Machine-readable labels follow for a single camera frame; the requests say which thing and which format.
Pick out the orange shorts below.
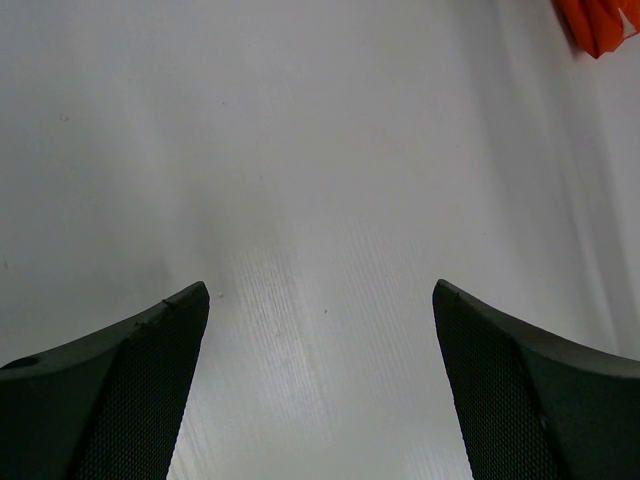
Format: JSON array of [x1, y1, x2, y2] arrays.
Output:
[[554, 0, 639, 59]]

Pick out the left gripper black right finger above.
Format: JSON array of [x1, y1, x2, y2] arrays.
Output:
[[432, 280, 639, 479]]

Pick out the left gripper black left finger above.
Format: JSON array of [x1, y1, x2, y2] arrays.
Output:
[[1, 282, 210, 479]]

